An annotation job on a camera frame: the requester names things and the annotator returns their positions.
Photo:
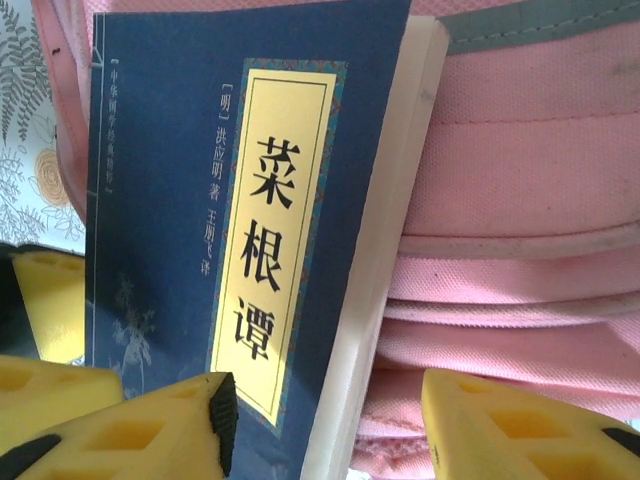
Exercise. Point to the floral table cover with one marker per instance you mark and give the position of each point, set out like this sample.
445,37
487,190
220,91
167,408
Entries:
25,150

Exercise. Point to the dark blue book yellow label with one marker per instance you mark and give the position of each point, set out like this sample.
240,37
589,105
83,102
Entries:
175,200

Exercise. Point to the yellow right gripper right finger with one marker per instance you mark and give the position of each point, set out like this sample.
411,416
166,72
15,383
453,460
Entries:
500,440

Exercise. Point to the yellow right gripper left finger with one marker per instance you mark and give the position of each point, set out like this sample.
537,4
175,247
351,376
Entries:
125,440

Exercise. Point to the pink student backpack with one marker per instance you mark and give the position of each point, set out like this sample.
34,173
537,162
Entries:
525,175

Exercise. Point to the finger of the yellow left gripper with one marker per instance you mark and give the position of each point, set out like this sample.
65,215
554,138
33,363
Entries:
50,395
55,310

